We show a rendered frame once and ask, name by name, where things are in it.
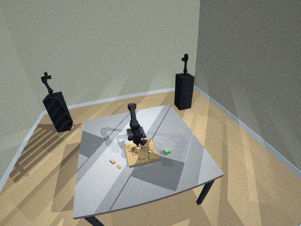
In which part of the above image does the light green block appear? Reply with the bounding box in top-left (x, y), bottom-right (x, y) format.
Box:
top-left (163, 148), bottom-right (170, 155)

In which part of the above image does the tan puzzle board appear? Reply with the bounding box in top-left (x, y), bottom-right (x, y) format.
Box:
top-left (125, 138), bottom-right (159, 167)

